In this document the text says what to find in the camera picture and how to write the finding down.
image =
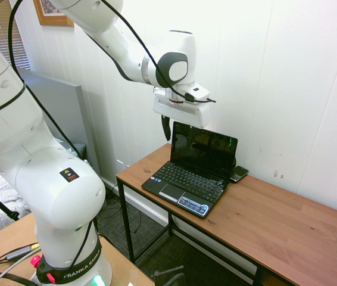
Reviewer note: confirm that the black mobile phone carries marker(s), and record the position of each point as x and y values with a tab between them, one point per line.
239	174

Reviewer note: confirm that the window blinds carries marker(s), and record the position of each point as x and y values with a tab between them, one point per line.
7	35

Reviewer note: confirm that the black laptop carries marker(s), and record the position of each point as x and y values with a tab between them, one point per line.
192	175

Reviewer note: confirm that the light wooden robot table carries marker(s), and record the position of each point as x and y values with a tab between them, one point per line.
4	238

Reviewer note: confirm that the white blank wall plate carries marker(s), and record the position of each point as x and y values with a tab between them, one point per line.
124	165

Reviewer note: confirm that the wooden desk black metal frame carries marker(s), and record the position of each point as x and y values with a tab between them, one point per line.
269	214

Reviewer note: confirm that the usb adapter dongle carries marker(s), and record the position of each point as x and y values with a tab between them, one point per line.
19	253

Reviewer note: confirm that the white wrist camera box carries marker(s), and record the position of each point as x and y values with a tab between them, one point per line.
199	91

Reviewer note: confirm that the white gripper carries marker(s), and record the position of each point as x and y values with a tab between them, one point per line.
183	113

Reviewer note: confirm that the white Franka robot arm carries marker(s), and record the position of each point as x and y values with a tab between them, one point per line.
52	193

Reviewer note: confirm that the gray headboard panel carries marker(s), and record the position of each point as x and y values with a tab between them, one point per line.
67	101

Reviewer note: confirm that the wooden picture frame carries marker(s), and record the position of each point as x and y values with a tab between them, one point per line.
54	18

